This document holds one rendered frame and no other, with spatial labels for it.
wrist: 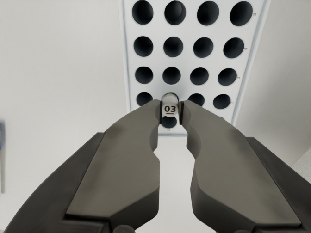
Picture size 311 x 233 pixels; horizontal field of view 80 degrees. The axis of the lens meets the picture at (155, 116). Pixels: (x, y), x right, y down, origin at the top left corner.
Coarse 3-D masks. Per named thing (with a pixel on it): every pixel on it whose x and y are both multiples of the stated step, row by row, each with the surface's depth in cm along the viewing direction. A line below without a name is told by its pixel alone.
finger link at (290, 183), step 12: (252, 144) 8; (264, 156) 7; (276, 156) 7; (276, 168) 7; (288, 168) 7; (276, 180) 6; (288, 180) 6; (300, 180) 6; (288, 192) 6; (300, 192) 6; (300, 204) 6; (300, 216) 5; (264, 228) 5; (276, 228) 5; (288, 228) 5; (300, 228) 5
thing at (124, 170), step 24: (120, 120) 9; (144, 120) 9; (120, 144) 8; (144, 144) 8; (96, 168) 7; (120, 168) 7; (144, 168) 7; (96, 192) 6; (120, 192) 6; (144, 192) 6; (72, 216) 5; (96, 216) 5; (120, 216) 6; (144, 216) 6
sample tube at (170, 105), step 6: (168, 96) 13; (174, 96) 13; (162, 102) 13; (168, 102) 12; (174, 102) 12; (162, 108) 13; (168, 108) 13; (174, 108) 13; (168, 114) 13; (174, 114) 13
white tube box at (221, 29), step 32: (128, 0) 11; (160, 0) 11; (192, 0) 10; (224, 0) 10; (256, 0) 10; (128, 32) 11; (160, 32) 11; (192, 32) 11; (224, 32) 11; (256, 32) 11; (128, 64) 13; (160, 64) 12; (192, 64) 12; (224, 64) 12; (128, 96) 13; (160, 96) 14; (192, 96) 16; (224, 96) 15; (160, 128) 15
